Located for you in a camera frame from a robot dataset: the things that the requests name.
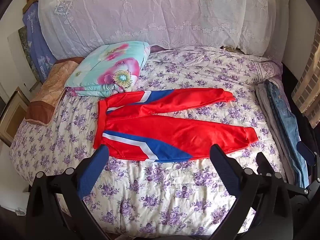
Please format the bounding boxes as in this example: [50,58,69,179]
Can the dark purple pillow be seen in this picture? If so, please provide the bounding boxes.
[150,44,173,53]

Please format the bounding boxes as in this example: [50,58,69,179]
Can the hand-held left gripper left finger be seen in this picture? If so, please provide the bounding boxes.
[26,145,110,240]

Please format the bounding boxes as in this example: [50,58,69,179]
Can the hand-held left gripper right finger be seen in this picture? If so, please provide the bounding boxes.
[210,144,293,240]

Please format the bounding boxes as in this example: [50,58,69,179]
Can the green landscape picture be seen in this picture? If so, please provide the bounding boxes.
[17,26,40,80]

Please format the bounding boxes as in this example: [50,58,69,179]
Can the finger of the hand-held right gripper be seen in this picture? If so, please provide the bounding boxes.
[256,152,277,177]
[297,141,320,195]

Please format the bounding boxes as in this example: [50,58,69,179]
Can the brick pattern panel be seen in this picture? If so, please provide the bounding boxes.
[291,27,320,128]

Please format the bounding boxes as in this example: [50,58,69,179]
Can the brown flat box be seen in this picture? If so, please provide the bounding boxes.
[220,45,243,53]

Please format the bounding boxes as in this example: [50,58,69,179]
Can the folded blue jeans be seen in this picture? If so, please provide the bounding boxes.
[265,79,310,188]

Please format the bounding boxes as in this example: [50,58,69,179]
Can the red pants with blue stripes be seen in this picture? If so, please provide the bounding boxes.
[93,88,258,162]

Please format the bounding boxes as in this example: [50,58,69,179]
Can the gold picture frame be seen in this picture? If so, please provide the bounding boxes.
[0,86,30,147]

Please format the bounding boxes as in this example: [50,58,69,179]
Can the teal pink floral folded quilt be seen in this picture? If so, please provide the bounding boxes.
[65,41,150,98]

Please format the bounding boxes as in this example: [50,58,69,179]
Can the white lace cover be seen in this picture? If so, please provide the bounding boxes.
[37,0,292,58]

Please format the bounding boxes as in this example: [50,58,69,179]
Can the purple floral bed sheet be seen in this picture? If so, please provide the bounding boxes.
[10,46,288,237]

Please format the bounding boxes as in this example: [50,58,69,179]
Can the blue patterned cloth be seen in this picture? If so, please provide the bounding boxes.
[22,1,58,80]

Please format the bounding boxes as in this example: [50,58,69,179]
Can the grey folded cloth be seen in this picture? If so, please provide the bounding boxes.
[255,82,295,180]

